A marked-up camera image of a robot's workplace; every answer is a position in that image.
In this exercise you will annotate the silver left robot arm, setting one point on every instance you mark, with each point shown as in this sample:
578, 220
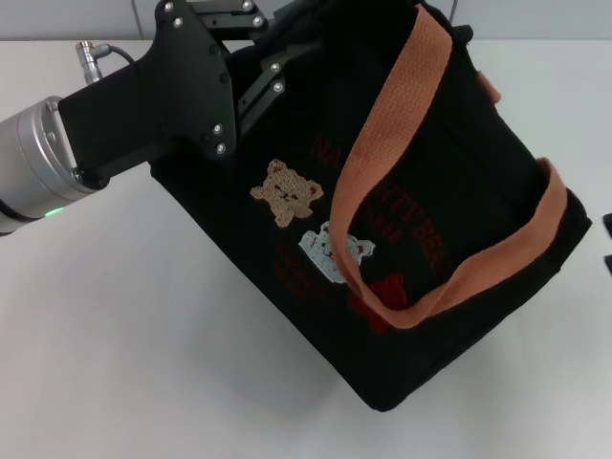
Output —
33, 158

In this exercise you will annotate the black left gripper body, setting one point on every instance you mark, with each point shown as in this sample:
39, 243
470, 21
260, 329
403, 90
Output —
177, 95

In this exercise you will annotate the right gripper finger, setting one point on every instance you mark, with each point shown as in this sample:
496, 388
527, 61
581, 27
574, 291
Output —
607, 228
608, 265

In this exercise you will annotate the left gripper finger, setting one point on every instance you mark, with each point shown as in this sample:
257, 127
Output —
263, 91
234, 16

